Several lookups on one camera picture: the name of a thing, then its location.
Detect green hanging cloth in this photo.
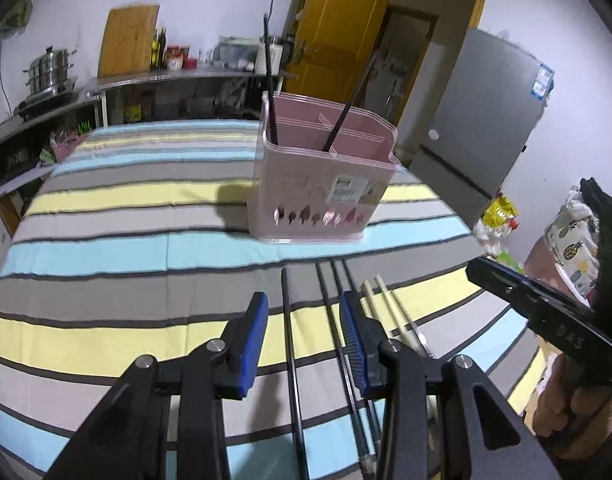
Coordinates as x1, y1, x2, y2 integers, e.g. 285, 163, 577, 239
0, 0, 33, 39

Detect white electric kettle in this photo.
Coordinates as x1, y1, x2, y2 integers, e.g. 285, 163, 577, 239
255, 36, 294, 76

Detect striped tablecloth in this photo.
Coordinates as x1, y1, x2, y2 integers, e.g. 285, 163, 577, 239
0, 122, 545, 479

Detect wooden cutting board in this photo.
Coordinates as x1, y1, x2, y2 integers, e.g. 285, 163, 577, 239
97, 4, 159, 78

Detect person right hand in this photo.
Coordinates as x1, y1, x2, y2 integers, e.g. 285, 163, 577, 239
532, 354, 612, 460

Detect steel steamer pot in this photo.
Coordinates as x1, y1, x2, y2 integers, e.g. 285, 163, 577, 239
24, 47, 76, 94

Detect steel kitchen counter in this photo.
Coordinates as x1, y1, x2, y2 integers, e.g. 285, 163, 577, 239
0, 66, 267, 234

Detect pink plastic utensil basket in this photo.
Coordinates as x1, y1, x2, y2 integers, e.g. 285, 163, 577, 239
247, 92, 400, 243

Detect yellow wooden door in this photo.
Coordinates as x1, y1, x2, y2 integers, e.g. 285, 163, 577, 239
284, 0, 389, 103

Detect black chopstick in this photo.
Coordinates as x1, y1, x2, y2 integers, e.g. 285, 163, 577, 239
330, 259, 382, 454
315, 263, 374, 479
263, 13, 279, 145
322, 51, 379, 152
281, 268, 310, 480
342, 259, 360, 297

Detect dark oil bottles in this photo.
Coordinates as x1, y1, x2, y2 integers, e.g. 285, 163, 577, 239
149, 28, 167, 70

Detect grey refrigerator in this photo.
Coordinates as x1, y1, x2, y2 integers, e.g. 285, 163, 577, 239
409, 28, 554, 226

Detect pineapple print fabric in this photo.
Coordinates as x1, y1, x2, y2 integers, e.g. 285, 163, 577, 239
545, 185, 600, 302

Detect red jar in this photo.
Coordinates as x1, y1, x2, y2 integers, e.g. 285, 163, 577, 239
165, 46, 190, 70

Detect wooden chopstick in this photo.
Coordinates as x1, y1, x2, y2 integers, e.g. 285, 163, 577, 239
375, 274, 433, 358
362, 280, 411, 347

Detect yellow snack bag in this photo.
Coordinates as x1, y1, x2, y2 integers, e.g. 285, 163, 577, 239
481, 194, 519, 230

